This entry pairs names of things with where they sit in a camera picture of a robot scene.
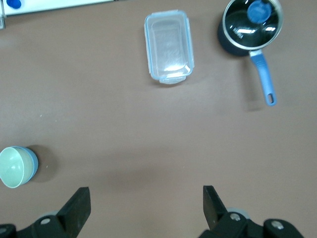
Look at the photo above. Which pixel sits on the clear plastic lidded container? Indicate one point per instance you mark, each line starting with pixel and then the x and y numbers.
pixel 169 47

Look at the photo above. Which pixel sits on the glass lid blue knob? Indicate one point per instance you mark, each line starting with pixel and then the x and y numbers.
pixel 247 29

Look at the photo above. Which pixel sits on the brown table cover mat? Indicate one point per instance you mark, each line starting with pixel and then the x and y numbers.
pixel 148 136

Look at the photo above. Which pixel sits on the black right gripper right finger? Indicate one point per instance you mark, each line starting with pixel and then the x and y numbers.
pixel 215 210

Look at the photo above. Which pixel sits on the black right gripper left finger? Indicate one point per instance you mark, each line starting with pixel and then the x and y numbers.
pixel 74 210

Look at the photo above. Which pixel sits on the white table edge rail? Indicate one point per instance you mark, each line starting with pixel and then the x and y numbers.
pixel 62 6

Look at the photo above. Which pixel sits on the pale green bowl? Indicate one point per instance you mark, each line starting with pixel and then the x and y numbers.
pixel 12 166

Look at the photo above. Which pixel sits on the small blue cap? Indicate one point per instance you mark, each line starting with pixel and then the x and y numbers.
pixel 13 3

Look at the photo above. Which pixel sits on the metal table edge bracket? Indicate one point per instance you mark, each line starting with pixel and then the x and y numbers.
pixel 2 17

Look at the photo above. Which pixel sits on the blue bowl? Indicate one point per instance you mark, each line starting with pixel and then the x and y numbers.
pixel 36 164

